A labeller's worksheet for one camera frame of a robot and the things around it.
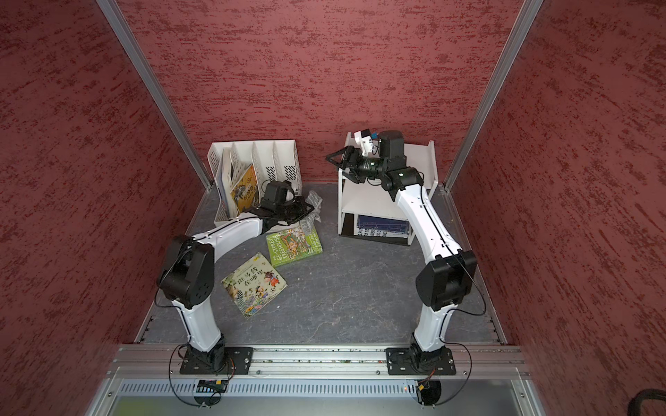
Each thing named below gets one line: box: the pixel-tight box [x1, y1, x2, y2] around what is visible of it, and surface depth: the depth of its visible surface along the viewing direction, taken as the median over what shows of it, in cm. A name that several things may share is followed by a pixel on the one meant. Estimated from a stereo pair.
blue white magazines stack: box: [217, 147, 235, 218], surface depth 96 cm
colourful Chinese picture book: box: [221, 251, 288, 318], surface depth 91 cm
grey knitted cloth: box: [299, 190, 324, 232], surface depth 93 cm
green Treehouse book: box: [266, 227, 324, 268], surface depth 99 cm
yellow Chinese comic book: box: [230, 163, 261, 214], surface depth 99 cm
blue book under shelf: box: [356, 214, 411, 238], surface depth 99 cm
